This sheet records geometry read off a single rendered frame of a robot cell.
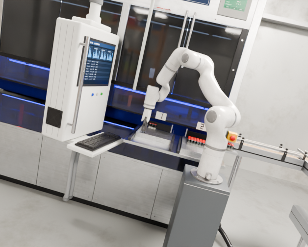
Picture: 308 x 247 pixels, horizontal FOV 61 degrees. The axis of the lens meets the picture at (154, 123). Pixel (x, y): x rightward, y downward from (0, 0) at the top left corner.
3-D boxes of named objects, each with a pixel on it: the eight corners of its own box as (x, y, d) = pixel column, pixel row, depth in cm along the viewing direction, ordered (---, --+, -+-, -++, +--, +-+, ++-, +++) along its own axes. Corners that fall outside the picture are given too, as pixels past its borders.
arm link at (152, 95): (151, 103, 195) (141, 102, 189) (155, 86, 192) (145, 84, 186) (158, 106, 189) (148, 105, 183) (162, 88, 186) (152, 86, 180)
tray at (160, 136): (143, 126, 222) (144, 122, 221) (173, 134, 220) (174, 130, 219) (135, 135, 189) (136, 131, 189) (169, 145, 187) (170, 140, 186)
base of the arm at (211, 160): (224, 188, 141) (234, 157, 137) (190, 179, 142) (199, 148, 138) (219, 174, 160) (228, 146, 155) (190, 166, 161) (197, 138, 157)
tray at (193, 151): (182, 139, 208) (183, 135, 207) (214, 148, 206) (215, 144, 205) (179, 153, 175) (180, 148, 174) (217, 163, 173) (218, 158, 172)
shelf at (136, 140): (137, 127, 223) (138, 124, 223) (218, 148, 217) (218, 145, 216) (123, 141, 177) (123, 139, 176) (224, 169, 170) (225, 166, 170)
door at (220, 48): (171, 94, 207) (191, 17, 193) (225, 107, 203) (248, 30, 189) (171, 94, 206) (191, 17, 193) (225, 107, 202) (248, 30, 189)
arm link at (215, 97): (215, 132, 141) (231, 132, 152) (232, 121, 133) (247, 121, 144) (182, 60, 159) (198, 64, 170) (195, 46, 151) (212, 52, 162)
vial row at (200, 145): (186, 143, 201) (188, 137, 200) (209, 149, 199) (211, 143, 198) (186, 144, 199) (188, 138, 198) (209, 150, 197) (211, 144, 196)
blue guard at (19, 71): (-3, 76, 225) (-1, 55, 221) (217, 133, 207) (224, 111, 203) (-4, 76, 224) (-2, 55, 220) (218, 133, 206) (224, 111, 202)
